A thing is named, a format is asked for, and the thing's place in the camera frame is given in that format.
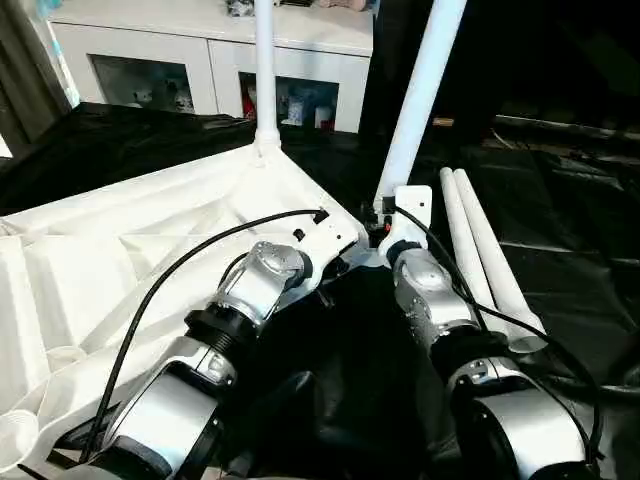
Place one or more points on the white plastic table leg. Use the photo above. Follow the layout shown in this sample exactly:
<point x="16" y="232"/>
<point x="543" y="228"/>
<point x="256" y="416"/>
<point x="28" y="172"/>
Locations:
<point x="266" y="70"/>
<point x="470" y="240"/>
<point x="500" y="260"/>
<point x="420" y="100"/>

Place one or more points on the white plastic table top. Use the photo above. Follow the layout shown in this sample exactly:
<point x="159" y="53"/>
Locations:
<point x="120" y="270"/>

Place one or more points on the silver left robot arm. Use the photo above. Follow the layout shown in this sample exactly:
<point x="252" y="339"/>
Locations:
<point x="210" y="350"/>

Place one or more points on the small yellow label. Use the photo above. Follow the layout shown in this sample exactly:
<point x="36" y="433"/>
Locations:
<point x="443" y="121"/>

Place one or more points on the white cup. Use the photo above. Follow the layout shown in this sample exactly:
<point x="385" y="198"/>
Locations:
<point x="325" y="118"/>

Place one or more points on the black mat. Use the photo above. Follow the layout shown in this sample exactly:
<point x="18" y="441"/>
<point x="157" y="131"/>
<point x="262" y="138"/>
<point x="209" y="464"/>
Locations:
<point x="560" y="250"/>

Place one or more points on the white cabinet with glass doors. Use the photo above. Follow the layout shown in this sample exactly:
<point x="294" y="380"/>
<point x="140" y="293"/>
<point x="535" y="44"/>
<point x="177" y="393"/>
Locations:
<point x="200" y="50"/>

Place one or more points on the grey window curtain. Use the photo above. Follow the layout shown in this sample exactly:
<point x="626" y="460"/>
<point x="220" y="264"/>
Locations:
<point x="30" y="60"/>

